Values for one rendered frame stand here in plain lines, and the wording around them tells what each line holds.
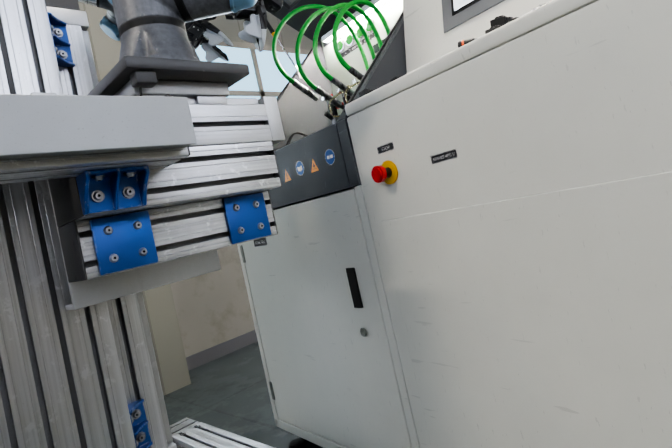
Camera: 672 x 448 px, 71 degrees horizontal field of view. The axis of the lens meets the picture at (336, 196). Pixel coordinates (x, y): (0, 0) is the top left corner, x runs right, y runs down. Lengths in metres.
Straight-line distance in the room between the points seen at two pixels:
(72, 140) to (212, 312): 2.63
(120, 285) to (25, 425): 0.24
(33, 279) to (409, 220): 0.69
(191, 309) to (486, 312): 2.42
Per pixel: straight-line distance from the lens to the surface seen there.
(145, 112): 0.69
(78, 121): 0.66
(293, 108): 1.86
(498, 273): 0.90
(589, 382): 0.89
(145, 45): 0.90
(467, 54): 0.89
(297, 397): 1.61
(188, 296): 3.14
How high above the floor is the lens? 0.74
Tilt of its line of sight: 2 degrees up
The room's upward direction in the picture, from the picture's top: 12 degrees counter-clockwise
